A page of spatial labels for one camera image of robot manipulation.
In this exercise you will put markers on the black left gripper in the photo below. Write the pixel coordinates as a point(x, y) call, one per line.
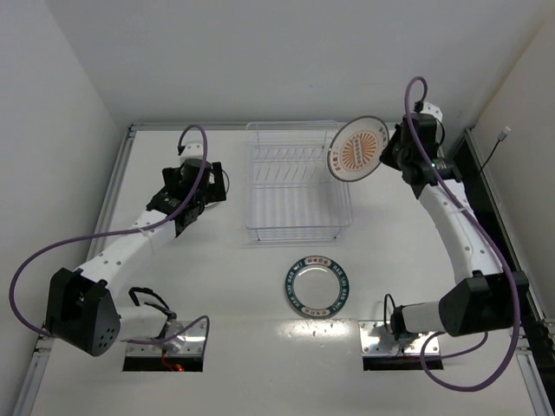
point(218, 181)

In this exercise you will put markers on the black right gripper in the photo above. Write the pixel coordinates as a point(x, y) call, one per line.
point(391, 152)

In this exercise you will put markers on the white plate orange sunburst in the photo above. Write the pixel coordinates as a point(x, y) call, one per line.
point(354, 153)

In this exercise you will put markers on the plate with dark green rim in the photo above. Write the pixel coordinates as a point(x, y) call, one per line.
point(316, 287)

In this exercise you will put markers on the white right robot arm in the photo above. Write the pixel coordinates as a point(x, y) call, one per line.
point(484, 297)

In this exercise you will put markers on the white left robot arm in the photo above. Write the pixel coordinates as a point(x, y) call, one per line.
point(81, 306)

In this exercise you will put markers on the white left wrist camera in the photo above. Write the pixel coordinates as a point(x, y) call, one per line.
point(191, 150)

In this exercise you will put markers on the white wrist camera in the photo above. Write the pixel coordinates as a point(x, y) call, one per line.
point(191, 150)
point(426, 107)

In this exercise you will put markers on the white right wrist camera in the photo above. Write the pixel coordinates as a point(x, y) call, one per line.
point(426, 107)

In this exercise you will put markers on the black cable white plug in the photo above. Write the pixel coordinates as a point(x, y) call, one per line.
point(472, 178)

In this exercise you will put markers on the white wire dish rack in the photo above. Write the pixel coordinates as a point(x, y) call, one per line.
point(291, 196)

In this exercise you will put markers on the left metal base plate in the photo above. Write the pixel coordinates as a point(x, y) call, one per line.
point(181, 339)

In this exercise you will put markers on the metal base plate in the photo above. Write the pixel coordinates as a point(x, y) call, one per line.
point(377, 342)
point(181, 339)

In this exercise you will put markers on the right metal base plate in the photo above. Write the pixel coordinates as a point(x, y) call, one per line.
point(377, 342)

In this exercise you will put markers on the aluminium table frame rail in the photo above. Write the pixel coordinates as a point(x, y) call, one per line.
point(40, 356)

